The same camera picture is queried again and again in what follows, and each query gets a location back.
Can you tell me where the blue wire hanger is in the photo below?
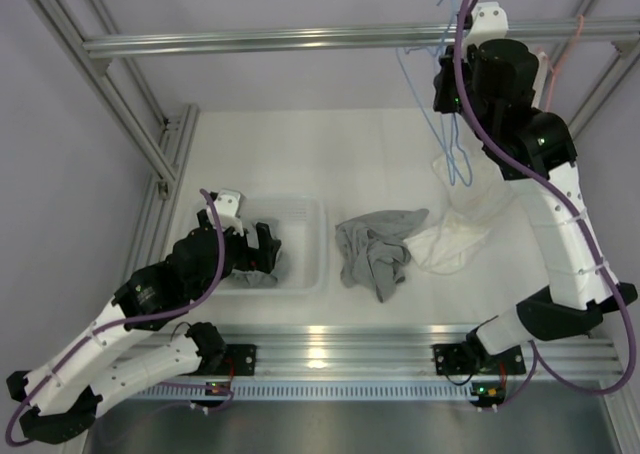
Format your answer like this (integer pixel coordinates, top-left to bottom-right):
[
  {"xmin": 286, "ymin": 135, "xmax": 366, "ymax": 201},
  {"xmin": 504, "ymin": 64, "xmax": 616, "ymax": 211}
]
[
  {"xmin": 430, "ymin": 23, "xmax": 474, "ymax": 188},
  {"xmin": 395, "ymin": 0, "xmax": 458, "ymax": 161}
]

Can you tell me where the pink wire hanger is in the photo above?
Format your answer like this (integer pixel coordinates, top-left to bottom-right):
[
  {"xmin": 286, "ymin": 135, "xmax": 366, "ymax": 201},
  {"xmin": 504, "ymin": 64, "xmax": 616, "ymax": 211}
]
[{"xmin": 538, "ymin": 14, "xmax": 585, "ymax": 112}]

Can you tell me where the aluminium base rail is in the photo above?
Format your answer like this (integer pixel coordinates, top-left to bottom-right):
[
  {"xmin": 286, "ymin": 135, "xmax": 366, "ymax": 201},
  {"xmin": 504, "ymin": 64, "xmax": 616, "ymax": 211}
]
[{"xmin": 119, "ymin": 323, "xmax": 621, "ymax": 378}]

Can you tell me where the aluminium top rail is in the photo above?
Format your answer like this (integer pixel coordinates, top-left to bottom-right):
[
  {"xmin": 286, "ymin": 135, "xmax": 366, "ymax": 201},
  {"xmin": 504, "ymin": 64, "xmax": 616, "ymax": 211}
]
[{"xmin": 82, "ymin": 16, "xmax": 639, "ymax": 59}]

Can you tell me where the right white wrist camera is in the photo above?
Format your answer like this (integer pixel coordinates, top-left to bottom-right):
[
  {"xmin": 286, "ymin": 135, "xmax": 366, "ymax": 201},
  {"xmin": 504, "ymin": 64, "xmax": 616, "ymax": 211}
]
[{"xmin": 463, "ymin": 1, "xmax": 509, "ymax": 46}]

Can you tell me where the right aluminium frame post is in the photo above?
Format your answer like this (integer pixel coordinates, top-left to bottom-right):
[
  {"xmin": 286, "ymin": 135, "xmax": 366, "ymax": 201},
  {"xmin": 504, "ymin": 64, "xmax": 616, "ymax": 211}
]
[{"xmin": 562, "ymin": 0, "xmax": 639, "ymax": 138}]

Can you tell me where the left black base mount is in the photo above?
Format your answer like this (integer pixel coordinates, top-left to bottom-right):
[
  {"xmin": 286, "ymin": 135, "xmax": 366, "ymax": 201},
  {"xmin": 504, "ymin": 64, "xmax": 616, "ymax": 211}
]
[{"xmin": 219, "ymin": 344, "xmax": 258, "ymax": 377}]

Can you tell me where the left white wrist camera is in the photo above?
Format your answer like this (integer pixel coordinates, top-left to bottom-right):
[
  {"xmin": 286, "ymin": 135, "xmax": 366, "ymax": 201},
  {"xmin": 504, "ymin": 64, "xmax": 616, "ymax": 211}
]
[{"xmin": 210, "ymin": 189, "xmax": 245, "ymax": 236}]

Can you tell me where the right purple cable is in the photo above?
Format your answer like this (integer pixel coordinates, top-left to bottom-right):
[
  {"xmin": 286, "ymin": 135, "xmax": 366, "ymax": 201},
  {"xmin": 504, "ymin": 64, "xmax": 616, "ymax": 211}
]
[{"xmin": 452, "ymin": 0, "xmax": 634, "ymax": 398}]

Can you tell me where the white slotted cable duct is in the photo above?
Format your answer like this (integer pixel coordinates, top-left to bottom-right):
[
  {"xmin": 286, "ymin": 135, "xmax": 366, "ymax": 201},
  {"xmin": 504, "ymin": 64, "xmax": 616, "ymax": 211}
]
[{"xmin": 133, "ymin": 380, "xmax": 478, "ymax": 401}]

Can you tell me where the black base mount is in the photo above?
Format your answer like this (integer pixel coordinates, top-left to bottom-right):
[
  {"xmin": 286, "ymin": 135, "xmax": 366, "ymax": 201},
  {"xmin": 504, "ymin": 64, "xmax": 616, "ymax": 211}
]
[
  {"xmin": 219, "ymin": 344, "xmax": 258, "ymax": 377},
  {"xmin": 432, "ymin": 342, "xmax": 527, "ymax": 377}
]

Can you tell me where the aluminium frame post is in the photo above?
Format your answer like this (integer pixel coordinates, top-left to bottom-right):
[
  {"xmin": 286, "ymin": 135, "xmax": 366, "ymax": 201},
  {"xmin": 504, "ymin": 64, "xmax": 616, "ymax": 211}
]
[
  {"xmin": 9, "ymin": 0, "xmax": 201, "ymax": 200},
  {"xmin": 562, "ymin": 0, "xmax": 639, "ymax": 138}
]

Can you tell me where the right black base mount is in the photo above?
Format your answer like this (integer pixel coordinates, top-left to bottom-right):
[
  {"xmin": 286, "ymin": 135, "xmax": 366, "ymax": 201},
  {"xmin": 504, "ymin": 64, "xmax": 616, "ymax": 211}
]
[{"xmin": 432, "ymin": 342, "xmax": 527, "ymax": 377}]

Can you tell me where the white tank top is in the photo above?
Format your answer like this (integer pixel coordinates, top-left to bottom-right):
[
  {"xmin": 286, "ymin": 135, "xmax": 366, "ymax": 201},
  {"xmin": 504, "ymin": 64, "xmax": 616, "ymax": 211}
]
[{"xmin": 406, "ymin": 115, "xmax": 514, "ymax": 275}]

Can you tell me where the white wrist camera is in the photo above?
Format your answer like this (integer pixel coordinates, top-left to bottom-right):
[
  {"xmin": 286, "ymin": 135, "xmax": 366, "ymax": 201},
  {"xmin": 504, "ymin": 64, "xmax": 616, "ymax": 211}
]
[
  {"xmin": 463, "ymin": 1, "xmax": 509, "ymax": 46},
  {"xmin": 210, "ymin": 189, "xmax": 245, "ymax": 236}
]

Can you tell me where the white plastic basket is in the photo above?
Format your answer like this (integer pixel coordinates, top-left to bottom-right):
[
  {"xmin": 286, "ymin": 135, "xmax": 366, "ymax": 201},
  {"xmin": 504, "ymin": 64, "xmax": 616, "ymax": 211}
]
[{"xmin": 215, "ymin": 194, "xmax": 328, "ymax": 298}]

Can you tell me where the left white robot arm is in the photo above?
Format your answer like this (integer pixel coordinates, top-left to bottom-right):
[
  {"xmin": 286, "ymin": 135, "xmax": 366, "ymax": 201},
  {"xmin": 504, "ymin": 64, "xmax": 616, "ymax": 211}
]
[{"xmin": 5, "ymin": 210, "xmax": 282, "ymax": 447}]

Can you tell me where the grey tank top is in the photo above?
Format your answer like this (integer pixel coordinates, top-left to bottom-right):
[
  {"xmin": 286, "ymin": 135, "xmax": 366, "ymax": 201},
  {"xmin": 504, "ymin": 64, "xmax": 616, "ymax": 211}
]
[
  {"xmin": 335, "ymin": 208, "xmax": 429, "ymax": 303},
  {"xmin": 229, "ymin": 218, "xmax": 294, "ymax": 289}
]

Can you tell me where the left aluminium frame post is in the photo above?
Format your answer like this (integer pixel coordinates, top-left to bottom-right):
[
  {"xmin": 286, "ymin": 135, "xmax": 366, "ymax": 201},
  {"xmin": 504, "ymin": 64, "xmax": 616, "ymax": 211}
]
[{"xmin": 9, "ymin": 0, "xmax": 201, "ymax": 200}]

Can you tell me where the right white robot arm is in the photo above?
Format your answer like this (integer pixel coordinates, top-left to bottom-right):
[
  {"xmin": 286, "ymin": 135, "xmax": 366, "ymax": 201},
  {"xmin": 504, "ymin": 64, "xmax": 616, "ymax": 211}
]
[{"xmin": 434, "ymin": 39, "xmax": 638, "ymax": 371}]

